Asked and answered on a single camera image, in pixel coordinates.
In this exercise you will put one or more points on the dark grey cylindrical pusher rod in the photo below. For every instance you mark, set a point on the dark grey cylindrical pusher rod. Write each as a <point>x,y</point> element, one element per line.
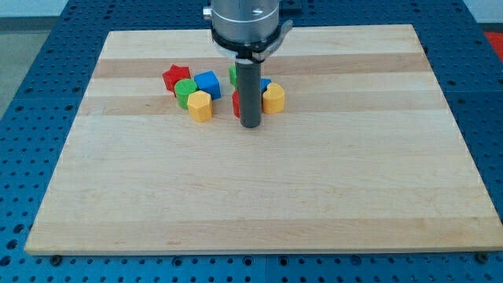
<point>249,94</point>

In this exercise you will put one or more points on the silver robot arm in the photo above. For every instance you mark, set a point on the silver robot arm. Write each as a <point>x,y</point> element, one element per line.
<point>248,32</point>

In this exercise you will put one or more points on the green star block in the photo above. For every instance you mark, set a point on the green star block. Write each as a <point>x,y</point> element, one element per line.
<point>232,70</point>

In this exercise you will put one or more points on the yellow heart block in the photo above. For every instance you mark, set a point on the yellow heart block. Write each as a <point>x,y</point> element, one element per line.
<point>273,99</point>

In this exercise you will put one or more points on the red star block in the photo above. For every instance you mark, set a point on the red star block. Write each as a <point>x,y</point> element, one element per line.
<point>174,74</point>

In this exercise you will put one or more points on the blue block behind rod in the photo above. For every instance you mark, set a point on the blue block behind rod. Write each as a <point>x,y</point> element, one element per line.
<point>264,82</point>

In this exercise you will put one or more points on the red block behind rod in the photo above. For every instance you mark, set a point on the red block behind rod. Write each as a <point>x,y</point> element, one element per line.
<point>236,106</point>

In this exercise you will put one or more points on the blue cube block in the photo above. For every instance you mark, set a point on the blue cube block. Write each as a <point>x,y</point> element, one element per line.
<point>209,83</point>

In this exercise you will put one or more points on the yellow hexagon block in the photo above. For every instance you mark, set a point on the yellow hexagon block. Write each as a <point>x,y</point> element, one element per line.
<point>200,106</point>

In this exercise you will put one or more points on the green cylinder block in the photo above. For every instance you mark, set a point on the green cylinder block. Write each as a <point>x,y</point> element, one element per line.
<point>182,89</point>

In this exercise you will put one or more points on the light wooden board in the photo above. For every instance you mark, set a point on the light wooden board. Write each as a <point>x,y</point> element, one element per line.
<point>366,156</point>

